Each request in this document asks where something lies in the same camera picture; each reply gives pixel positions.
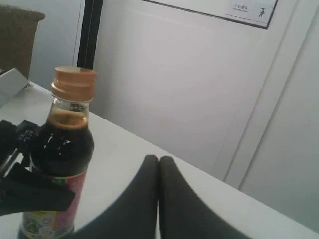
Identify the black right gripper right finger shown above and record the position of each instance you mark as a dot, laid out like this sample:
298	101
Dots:
182	214

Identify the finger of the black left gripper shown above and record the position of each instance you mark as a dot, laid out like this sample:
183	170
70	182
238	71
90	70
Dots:
24	191
14	137

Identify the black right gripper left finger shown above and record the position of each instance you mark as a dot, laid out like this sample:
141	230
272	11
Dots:
133	215

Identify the soy sauce bottle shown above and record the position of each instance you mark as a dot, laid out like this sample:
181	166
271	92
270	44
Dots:
62	151

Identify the gold flip bottle cap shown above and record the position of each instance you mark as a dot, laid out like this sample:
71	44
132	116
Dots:
73	84

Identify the white box on table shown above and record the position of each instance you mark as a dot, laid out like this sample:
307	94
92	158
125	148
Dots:
11	83

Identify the white cabinet doors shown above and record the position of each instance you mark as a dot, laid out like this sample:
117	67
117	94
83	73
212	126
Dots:
238	102

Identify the wall sign with pictogram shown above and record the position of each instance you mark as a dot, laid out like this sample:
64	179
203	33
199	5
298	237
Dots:
255	13

